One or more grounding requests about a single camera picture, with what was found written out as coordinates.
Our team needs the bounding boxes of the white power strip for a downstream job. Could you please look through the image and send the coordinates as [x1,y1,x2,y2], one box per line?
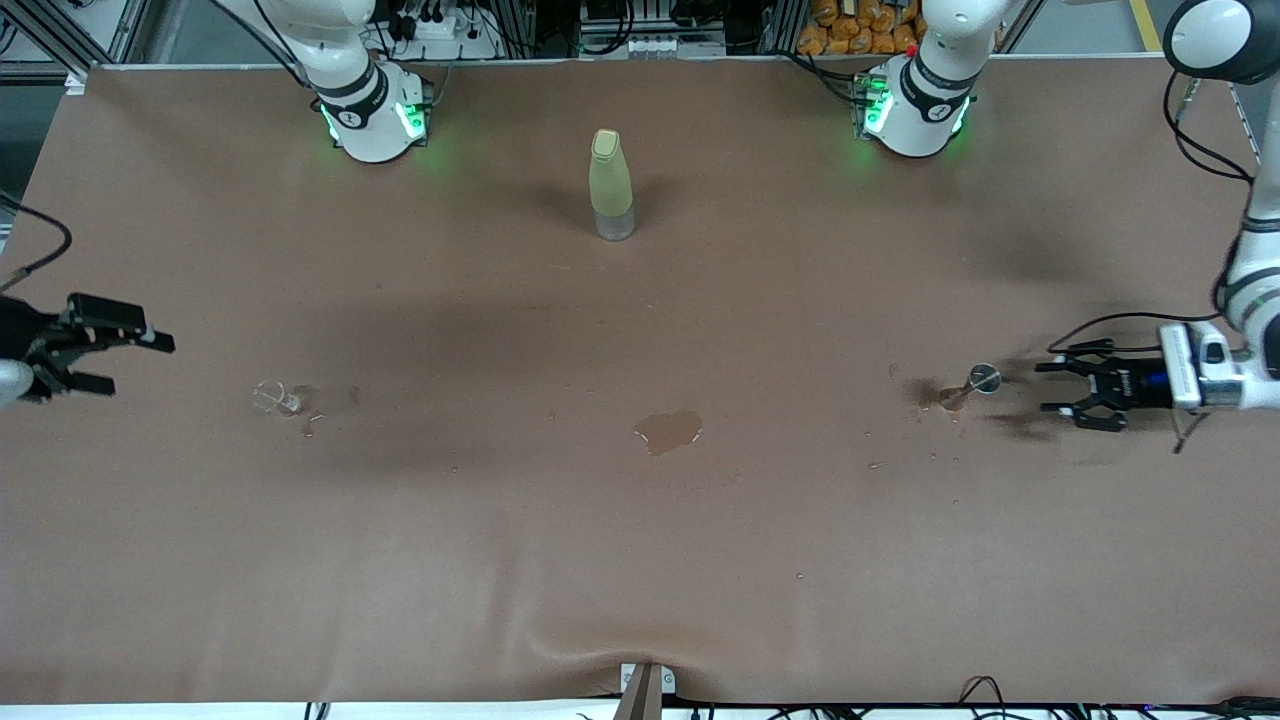
[385,0,501,61]

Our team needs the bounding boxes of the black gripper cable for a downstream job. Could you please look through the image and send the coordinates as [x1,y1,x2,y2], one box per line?
[0,195,74,291]
[1046,311,1233,357]

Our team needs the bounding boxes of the brown wooden bar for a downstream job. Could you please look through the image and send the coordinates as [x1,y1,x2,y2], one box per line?
[615,665,665,720]

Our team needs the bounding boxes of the pale green water bottle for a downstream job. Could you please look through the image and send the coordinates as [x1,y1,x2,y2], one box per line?
[588,128,637,243]

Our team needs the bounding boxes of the steel double cone jigger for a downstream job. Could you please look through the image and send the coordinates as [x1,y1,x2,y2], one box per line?
[935,362,1002,414]

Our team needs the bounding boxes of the silver table clamp bracket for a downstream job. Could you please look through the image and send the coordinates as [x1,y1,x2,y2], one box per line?
[619,662,678,698]

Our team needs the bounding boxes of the black table edge cables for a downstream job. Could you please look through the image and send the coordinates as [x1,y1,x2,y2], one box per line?
[665,700,1280,720]

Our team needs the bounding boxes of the clear glass measuring beaker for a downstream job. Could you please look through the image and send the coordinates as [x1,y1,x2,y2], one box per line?
[252,378,305,419]

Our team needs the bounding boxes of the orange packaged snacks pile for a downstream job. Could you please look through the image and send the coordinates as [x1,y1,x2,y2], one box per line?
[797,0,926,57]

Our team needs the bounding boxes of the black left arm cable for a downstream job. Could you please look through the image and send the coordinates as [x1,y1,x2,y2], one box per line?
[1163,68,1257,184]

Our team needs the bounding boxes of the short cable with metal plug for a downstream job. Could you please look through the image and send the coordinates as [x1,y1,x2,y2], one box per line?
[1170,405,1213,456]

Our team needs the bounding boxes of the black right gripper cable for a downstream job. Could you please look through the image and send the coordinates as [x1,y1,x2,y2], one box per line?
[0,195,74,291]

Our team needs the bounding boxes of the brown liquid puddle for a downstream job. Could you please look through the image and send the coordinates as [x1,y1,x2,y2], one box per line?
[634,409,705,458]

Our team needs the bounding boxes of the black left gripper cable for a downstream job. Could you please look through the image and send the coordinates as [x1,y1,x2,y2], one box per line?
[1046,311,1233,357]

